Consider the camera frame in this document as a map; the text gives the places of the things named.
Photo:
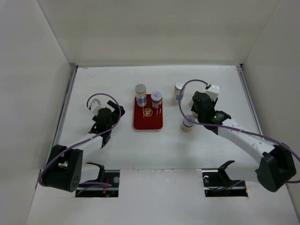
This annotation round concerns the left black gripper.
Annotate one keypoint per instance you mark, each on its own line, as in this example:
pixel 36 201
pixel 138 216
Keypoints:
pixel 116 117

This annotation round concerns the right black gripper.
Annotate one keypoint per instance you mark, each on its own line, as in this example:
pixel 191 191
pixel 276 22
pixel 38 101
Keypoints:
pixel 193 109

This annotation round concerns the blue lid spice jar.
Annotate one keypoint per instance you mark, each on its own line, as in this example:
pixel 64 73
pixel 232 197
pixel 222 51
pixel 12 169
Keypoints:
pixel 187 123
pixel 156 99

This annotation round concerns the blue label shaker bottle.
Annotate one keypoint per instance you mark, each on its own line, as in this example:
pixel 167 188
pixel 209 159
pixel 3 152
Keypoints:
pixel 140 95

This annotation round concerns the pink spice jar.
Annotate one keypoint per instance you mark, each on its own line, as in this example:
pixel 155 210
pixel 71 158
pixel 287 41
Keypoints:
pixel 194 113

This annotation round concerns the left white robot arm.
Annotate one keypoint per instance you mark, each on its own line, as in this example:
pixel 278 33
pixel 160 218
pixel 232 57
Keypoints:
pixel 65 169

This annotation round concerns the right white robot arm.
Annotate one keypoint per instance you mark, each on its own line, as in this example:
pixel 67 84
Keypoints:
pixel 276 165

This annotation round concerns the silver lid shaker bottle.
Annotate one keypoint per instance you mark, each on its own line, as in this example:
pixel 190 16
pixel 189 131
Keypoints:
pixel 178 91

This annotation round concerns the red rectangular tray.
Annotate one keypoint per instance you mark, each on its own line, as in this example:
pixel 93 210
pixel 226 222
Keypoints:
pixel 147 118

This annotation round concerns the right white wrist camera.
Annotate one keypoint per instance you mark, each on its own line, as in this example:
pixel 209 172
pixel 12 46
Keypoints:
pixel 213 90

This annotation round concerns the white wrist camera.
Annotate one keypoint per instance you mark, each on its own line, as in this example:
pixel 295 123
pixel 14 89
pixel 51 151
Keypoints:
pixel 94 106
pixel 213 90

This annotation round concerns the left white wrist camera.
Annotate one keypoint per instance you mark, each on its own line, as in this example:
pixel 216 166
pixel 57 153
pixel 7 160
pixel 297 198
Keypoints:
pixel 94 106

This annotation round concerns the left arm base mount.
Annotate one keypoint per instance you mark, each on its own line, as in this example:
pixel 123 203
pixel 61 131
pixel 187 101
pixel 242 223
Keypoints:
pixel 96 181

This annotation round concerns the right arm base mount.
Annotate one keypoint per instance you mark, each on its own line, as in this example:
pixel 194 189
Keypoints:
pixel 217 183

